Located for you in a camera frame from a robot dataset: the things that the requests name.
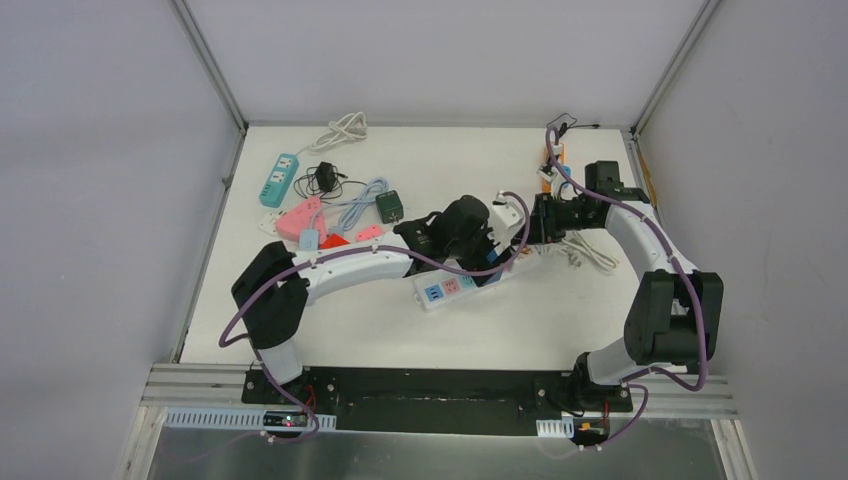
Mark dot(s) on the blue cube adapter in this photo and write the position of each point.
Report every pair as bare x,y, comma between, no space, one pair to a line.
497,259

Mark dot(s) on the light blue power strip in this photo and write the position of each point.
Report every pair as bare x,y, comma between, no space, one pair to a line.
309,239

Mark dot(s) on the light blue square adapter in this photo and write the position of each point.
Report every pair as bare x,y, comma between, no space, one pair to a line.
566,173

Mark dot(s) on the pink triangular power strip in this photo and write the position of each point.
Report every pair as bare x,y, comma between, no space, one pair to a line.
306,215

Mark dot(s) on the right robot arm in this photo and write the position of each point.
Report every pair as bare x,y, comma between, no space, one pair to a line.
671,328

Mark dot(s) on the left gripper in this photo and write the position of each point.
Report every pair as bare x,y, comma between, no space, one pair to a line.
488,253

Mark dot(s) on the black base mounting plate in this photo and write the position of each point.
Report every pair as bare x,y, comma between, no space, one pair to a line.
471,402

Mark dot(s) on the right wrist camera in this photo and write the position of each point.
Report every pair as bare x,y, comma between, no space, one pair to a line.
547,173

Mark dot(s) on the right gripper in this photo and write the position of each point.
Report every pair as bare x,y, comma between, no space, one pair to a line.
544,227

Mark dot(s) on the teal power strip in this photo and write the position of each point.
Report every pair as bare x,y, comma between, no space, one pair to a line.
279,181

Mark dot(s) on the white long power strip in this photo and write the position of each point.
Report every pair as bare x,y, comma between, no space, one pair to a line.
439,288

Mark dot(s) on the black power adapter with cable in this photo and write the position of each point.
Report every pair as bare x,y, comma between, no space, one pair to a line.
324,181

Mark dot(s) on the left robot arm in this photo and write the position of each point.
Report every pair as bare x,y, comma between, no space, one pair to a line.
274,290

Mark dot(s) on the red cube adapter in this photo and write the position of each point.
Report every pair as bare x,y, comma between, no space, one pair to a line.
333,241

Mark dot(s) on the pink square plug adapter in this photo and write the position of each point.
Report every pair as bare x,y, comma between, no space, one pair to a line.
370,232

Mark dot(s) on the dark green cube adapter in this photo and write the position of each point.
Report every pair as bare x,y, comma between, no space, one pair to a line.
389,206

